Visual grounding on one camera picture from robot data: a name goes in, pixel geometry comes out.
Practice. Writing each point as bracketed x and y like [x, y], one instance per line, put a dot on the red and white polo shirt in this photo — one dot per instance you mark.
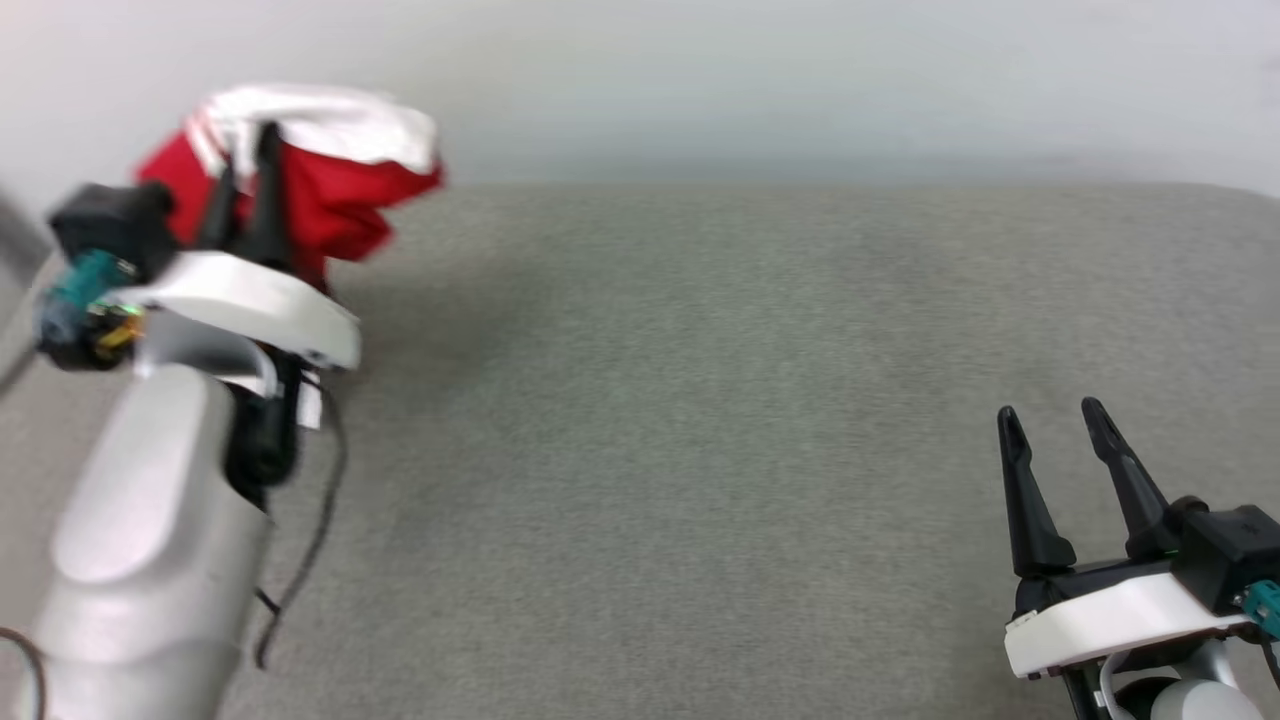
[335, 205]

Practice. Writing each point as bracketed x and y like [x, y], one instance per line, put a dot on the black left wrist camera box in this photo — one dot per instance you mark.
[105, 250]

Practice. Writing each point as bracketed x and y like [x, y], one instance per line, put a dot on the grey fabric sofa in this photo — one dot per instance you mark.
[700, 420]

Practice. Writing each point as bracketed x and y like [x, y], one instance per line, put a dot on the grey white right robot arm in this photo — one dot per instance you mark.
[1170, 690]

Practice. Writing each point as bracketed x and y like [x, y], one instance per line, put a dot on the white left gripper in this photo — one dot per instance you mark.
[245, 300]

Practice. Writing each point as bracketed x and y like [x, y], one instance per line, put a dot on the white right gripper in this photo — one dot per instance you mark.
[1110, 620]

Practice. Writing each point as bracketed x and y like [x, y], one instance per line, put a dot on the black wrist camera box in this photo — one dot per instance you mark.
[1225, 555]
[105, 250]

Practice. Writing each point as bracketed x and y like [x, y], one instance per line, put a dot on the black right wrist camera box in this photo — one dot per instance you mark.
[1225, 555]

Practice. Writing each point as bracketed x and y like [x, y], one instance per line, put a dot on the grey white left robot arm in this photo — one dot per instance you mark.
[150, 540]

